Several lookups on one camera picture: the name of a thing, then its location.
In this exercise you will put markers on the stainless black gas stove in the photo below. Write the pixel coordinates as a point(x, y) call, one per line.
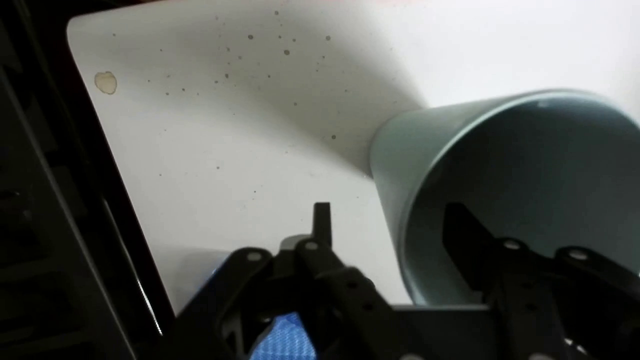
point(40, 201)

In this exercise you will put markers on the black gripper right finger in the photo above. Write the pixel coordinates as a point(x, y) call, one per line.
point(533, 292)

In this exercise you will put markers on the light blue plastic cup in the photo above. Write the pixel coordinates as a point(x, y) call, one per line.
point(401, 147)

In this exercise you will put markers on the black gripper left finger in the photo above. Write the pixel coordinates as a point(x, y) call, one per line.
point(333, 286)

